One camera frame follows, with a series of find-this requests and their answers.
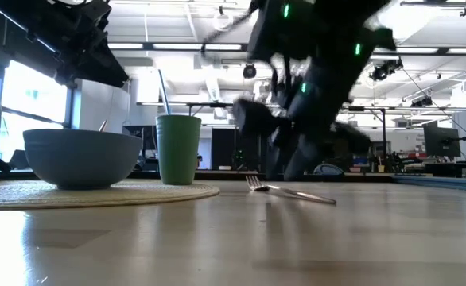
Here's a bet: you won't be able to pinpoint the small black camera on rail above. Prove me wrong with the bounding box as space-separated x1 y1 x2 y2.
410 96 433 108

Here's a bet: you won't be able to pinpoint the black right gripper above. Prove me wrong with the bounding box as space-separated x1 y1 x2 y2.
232 98 372 182

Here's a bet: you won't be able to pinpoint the black dome ceiling camera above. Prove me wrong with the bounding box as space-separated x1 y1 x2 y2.
242 62 258 79

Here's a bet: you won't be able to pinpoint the grey-blue ceramic bowl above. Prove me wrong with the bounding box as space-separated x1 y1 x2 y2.
22 128 143 191

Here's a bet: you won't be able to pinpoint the white cable loop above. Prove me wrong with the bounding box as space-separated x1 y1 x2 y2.
212 7 235 32

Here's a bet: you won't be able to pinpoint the translucent blue straw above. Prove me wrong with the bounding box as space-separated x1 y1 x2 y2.
157 69 173 117

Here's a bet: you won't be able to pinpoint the blue mat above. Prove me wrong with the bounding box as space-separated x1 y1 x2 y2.
391 175 466 194

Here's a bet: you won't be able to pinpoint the silver metal fork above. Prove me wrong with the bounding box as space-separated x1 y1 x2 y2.
245 175 337 206

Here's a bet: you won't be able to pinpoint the blue and white rounded object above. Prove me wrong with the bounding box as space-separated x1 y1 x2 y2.
314 163 345 176

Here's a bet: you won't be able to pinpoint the round woven straw placemat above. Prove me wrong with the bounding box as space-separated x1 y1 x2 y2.
0 180 221 211

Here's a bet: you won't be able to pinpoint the black bar with light strips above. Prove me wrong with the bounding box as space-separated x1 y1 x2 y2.
107 41 466 56

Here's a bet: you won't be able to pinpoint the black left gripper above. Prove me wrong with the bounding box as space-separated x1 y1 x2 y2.
2 0 130 87

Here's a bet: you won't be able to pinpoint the black partition panels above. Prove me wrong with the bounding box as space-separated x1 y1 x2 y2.
211 127 266 175

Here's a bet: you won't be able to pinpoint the green plastic cup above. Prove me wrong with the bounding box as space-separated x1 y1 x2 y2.
155 114 203 186

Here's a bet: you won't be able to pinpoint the black chair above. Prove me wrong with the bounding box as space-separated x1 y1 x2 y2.
9 149 30 170

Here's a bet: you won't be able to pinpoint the black computer monitor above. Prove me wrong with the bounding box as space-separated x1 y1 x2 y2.
422 125 462 159

